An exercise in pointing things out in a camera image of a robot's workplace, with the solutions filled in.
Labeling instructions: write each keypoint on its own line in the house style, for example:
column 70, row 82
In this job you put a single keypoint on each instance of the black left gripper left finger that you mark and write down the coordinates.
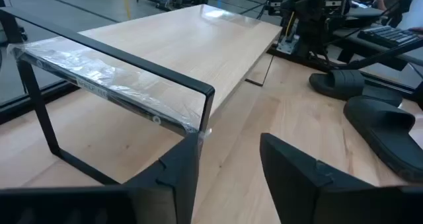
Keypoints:
column 165, row 191

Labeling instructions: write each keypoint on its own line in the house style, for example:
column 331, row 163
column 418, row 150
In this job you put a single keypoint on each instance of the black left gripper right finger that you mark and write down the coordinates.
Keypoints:
column 297, row 191

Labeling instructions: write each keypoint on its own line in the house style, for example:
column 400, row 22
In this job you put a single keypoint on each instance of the black rubber slide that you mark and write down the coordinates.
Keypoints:
column 340, row 82
column 386, row 131

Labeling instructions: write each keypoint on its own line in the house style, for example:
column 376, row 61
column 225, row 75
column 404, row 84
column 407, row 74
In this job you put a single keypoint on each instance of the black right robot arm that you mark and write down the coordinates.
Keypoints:
column 310, row 25

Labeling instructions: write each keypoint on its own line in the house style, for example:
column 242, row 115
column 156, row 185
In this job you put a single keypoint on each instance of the clear plastic wrap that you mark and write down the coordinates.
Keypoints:
column 82, row 68

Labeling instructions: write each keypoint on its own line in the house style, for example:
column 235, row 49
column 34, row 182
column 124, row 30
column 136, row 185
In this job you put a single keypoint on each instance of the black computer keyboard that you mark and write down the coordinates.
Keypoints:
column 390, row 35

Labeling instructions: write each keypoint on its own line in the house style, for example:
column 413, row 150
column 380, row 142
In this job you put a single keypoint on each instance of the grey side desk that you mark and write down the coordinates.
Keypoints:
column 363, row 12

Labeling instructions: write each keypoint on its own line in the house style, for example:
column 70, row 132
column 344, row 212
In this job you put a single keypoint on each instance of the person's hand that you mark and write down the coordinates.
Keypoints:
column 417, row 29

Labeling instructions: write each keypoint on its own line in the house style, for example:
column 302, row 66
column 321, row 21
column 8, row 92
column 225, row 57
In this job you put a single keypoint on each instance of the person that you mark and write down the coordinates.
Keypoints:
column 391, row 1

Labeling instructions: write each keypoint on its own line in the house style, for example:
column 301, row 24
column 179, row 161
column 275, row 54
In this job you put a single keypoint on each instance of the silver metal bracket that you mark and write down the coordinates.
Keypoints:
column 287, row 45

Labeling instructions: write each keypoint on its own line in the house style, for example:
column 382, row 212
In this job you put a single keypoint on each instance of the wooden shelf black metal frame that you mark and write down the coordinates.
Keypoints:
column 198, row 45

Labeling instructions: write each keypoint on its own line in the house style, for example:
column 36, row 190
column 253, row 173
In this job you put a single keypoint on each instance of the black aluminium table frame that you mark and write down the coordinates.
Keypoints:
column 33, row 101

